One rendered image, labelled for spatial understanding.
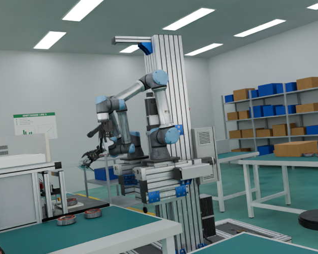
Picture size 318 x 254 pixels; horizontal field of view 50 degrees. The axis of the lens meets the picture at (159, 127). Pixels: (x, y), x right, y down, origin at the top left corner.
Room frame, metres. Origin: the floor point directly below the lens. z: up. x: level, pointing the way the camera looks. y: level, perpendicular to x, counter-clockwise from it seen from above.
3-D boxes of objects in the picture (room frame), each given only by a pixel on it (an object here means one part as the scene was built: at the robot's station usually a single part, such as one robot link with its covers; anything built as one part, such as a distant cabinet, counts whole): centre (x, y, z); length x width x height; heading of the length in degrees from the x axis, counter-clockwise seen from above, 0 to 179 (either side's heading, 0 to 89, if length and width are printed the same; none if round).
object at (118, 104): (2.25, 0.28, 1.45); 0.11 x 0.11 x 0.08; 34
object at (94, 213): (2.15, 0.48, 0.77); 0.11 x 0.11 x 0.04
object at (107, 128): (2.18, 0.34, 1.29); 0.09 x 0.08 x 0.12; 117
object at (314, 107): (7.57, -3.40, 1.37); 0.42 x 0.40 x 0.18; 35
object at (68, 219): (2.05, 0.62, 0.77); 0.11 x 0.11 x 0.04
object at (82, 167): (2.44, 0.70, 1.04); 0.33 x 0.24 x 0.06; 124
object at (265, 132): (8.55, -2.73, 0.87); 0.42 x 0.40 x 0.18; 34
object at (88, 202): (2.55, 0.78, 0.76); 0.64 x 0.47 x 0.02; 34
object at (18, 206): (2.06, 0.92, 0.91); 0.28 x 0.03 x 0.32; 124
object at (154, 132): (2.56, 0.01, 1.20); 0.13 x 0.12 x 0.14; 34
